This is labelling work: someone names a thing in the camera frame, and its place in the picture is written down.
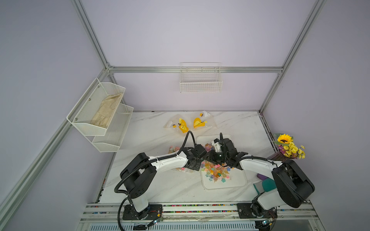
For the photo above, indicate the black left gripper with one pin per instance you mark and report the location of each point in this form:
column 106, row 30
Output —
column 197, row 166

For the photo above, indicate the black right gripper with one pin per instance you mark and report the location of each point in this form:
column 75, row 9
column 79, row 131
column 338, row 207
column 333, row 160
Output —
column 211, row 156

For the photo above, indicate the clear ziploc bag of candies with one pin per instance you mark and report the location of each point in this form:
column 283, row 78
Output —
column 204, row 120

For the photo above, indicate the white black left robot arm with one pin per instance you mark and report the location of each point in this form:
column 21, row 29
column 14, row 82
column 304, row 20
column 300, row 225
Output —
column 138, row 175

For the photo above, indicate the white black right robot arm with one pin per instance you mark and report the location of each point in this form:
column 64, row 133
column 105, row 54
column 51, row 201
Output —
column 293, row 187

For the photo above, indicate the pile of candies on tray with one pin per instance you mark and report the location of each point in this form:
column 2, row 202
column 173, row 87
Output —
column 215, row 172

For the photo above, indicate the white plastic tray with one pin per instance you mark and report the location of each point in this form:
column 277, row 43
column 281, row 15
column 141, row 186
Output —
column 238, row 178

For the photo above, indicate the purple object beside vase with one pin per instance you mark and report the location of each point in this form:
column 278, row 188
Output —
column 261, row 177

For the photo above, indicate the green rubber glove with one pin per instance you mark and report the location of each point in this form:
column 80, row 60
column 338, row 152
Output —
column 265, row 186

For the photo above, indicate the dark glass vase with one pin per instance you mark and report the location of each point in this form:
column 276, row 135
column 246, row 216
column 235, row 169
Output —
column 278, row 156

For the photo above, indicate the sunflower and yellow flower bouquet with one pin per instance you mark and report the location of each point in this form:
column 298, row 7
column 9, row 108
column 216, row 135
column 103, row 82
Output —
column 287, row 148

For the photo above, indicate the beige cloth in shelf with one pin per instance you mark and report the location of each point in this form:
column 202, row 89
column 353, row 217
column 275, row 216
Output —
column 106, row 111

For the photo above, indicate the white two-tier mesh shelf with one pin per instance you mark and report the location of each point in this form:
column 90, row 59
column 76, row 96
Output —
column 104, row 140

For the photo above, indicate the white wire wall basket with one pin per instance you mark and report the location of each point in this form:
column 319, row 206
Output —
column 198, row 77

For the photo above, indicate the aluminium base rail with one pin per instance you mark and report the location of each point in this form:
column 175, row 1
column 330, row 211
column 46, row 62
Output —
column 201, row 216

